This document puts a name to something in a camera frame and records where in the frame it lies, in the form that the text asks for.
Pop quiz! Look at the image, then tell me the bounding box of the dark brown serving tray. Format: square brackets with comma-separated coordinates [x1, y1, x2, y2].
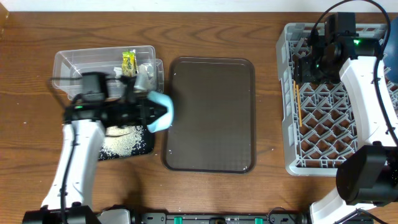
[162, 57, 256, 174]

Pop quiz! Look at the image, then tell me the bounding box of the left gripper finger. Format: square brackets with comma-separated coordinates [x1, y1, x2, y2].
[149, 114, 168, 125]
[149, 100, 168, 114]

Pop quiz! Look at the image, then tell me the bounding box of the black plastic bin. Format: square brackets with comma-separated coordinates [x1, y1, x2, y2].
[98, 124, 155, 162]

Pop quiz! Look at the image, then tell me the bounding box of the white tissue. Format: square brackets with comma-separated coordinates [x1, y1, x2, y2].
[113, 63, 157, 91]

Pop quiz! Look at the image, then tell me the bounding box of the yellow green snack wrapper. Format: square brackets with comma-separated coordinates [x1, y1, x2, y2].
[122, 50, 137, 77]

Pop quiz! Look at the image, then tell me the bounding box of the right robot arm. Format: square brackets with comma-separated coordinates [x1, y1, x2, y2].
[294, 12, 397, 223]

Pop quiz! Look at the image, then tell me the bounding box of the light blue bowl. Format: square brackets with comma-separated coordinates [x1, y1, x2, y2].
[147, 91, 174, 133]

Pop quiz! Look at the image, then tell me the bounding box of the grey dishwasher rack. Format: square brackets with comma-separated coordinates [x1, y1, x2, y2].
[276, 23, 397, 177]

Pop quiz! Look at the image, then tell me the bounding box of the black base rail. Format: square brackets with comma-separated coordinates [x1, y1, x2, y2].
[96, 203, 386, 224]

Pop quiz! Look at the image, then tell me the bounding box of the clear plastic bin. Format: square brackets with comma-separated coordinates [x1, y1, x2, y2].
[52, 45, 164, 99]

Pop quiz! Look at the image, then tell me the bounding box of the spilled white rice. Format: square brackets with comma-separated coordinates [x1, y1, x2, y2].
[99, 126, 146, 158]

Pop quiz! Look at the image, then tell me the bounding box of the dark blue plate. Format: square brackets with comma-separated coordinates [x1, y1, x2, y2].
[383, 18, 398, 85]

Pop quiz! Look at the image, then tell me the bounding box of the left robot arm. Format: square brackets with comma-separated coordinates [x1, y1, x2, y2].
[22, 72, 174, 223]

